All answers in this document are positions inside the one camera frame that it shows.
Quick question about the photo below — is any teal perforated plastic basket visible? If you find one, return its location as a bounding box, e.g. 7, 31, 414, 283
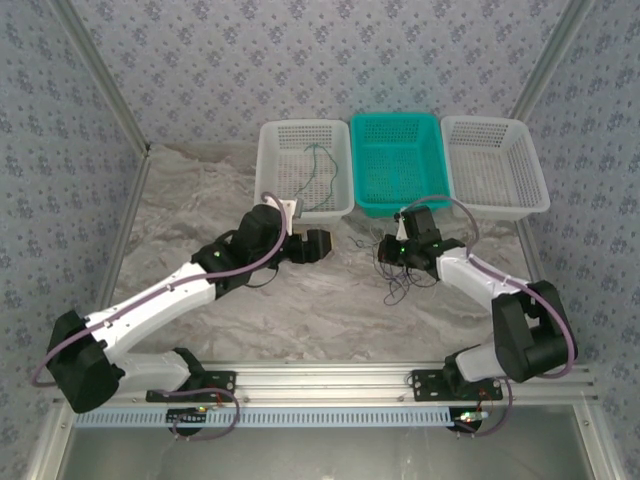
349, 113, 455, 220

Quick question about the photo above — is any thin green cable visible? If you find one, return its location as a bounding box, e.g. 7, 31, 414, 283
293, 142, 342, 212

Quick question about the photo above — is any arm purple sheathed cable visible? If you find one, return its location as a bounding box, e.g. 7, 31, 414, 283
397, 193, 580, 439
30, 189, 291, 442

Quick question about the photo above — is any aluminium frame post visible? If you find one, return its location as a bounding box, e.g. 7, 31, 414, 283
509, 0, 596, 121
52, 0, 152, 157

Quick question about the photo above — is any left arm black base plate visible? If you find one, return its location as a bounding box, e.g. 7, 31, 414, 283
144, 369, 238, 404

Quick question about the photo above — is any left wrist thin black cable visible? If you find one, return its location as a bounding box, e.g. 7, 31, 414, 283
247, 262, 282, 290

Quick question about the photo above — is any white slotted cable duct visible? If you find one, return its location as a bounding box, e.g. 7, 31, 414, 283
73, 405, 459, 430

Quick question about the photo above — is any grey metal shelf panel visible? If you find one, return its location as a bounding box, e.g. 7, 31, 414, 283
54, 427, 596, 480

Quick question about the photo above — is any small LED circuit board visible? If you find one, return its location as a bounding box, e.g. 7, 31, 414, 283
166, 407, 209, 436
451, 407, 490, 437

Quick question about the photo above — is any white perforated plastic basket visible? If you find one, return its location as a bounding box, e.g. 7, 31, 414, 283
439, 115, 552, 222
253, 119, 354, 225

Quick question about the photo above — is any aluminium frame leg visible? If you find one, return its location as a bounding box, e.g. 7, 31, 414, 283
572, 402, 634, 480
22, 404, 76, 480

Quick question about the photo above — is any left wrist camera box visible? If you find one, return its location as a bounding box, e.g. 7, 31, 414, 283
263, 194, 305, 221

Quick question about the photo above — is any thin purple cable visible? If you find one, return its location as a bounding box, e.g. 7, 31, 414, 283
382, 264, 419, 307

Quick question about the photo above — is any aluminium mounting rail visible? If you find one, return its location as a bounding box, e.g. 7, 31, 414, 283
52, 362, 600, 407

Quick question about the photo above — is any right arm purple sheathed cable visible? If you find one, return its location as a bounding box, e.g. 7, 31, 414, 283
397, 193, 580, 439

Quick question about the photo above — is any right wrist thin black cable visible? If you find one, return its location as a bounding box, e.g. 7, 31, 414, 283
399, 267, 440, 290

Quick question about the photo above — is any left arm purple sheathed cable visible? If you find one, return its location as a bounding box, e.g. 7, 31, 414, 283
30, 189, 291, 442

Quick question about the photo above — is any wrist thin black cable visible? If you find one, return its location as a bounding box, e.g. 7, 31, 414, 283
247, 262, 282, 290
399, 267, 440, 290

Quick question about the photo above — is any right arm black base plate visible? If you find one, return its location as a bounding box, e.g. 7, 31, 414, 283
409, 368, 504, 404

